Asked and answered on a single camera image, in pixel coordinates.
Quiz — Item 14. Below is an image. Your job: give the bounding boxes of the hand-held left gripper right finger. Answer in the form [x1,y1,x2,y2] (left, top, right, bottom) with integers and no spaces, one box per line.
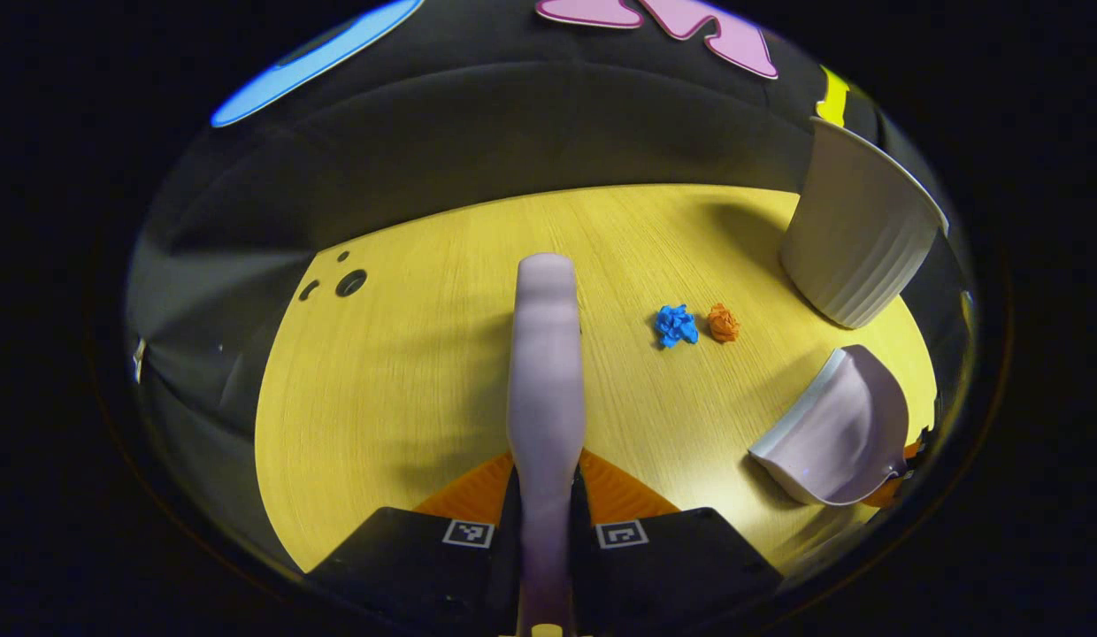
[571,447,784,637]

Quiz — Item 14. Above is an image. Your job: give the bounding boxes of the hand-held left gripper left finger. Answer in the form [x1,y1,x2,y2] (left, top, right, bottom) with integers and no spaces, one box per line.
[305,451,523,637]

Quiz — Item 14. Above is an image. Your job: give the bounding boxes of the lilac plastic dustpan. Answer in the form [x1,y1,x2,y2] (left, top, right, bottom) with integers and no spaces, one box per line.
[748,345,910,507]

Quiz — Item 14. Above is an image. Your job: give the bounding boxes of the lilac small broom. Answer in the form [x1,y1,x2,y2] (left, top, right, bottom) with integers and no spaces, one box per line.
[506,253,587,637]

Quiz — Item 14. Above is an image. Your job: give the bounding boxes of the blue paper trash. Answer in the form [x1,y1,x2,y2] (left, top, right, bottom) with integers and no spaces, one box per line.
[653,304,700,349]

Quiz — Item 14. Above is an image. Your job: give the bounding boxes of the grey ribbed garbage bin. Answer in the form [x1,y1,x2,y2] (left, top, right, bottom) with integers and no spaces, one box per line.
[779,117,949,330]

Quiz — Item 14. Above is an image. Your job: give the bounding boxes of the yellow wooden desktop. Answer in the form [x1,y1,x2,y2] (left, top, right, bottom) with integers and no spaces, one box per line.
[255,183,940,574]

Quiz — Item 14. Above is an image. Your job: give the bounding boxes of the black backdrop cloth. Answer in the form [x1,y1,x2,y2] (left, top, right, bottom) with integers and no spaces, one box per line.
[124,0,974,567]

